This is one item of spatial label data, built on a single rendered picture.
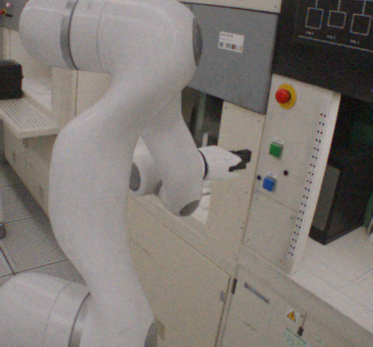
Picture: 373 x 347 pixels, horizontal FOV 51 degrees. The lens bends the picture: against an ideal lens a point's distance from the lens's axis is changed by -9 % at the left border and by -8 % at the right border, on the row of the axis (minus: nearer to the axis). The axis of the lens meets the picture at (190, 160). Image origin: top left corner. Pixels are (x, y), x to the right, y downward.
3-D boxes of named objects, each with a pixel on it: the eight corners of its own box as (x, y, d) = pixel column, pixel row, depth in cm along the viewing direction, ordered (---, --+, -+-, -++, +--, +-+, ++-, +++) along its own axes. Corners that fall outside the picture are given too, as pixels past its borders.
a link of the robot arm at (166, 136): (216, 95, 64) (209, 210, 87) (164, 48, 73) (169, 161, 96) (165, 116, 61) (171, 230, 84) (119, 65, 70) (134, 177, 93)
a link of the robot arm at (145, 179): (202, 167, 87) (179, 140, 93) (149, 177, 79) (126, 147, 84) (190, 196, 92) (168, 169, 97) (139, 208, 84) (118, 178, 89)
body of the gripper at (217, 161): (176, 173, 99) (212, 166, 106) (204, 190, 92) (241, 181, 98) (179, 142, 96) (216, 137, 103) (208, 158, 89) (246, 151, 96)
